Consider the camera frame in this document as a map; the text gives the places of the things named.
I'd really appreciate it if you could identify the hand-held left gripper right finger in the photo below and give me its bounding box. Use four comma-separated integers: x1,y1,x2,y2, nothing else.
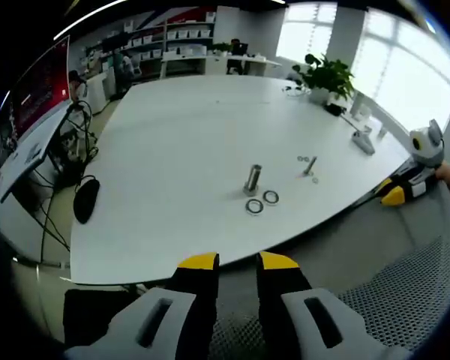
255,250,412,360

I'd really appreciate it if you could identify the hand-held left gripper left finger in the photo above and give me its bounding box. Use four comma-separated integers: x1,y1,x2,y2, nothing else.
64,251,221,360

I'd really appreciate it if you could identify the large metal threaded stud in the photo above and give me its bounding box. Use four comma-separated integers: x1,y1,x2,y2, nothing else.
242,163,263,197

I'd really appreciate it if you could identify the white power strip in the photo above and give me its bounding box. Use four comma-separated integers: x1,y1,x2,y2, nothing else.
351,128,376,155

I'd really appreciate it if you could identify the small metal bolt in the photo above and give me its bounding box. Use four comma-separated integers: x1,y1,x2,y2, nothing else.
303,155,319,177

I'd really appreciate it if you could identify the small black device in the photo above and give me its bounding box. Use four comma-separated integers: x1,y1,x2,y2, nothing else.
323,102,348,116

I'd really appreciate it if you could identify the grey mesh chair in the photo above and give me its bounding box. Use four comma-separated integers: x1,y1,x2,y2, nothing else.
209,179,450,356

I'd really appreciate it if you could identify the green potted plant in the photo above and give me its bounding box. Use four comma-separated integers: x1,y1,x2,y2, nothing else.
292,52,356,105

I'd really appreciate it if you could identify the black computer mouse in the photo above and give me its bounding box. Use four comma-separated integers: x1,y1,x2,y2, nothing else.
73,177,101,225

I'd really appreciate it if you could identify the white office desk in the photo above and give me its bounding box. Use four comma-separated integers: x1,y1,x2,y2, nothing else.
160,51,283,78

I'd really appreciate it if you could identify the grey side desk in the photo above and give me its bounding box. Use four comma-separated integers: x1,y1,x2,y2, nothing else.
0,104,80,204

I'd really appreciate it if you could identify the red display screen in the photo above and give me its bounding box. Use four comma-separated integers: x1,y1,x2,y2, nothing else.
6,34,72,143

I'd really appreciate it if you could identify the shelf of white bins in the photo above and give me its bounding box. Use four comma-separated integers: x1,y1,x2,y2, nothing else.
80,10,217,72

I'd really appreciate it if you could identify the black cable bundle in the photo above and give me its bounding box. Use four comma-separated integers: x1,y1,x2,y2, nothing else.
37,99,101,263

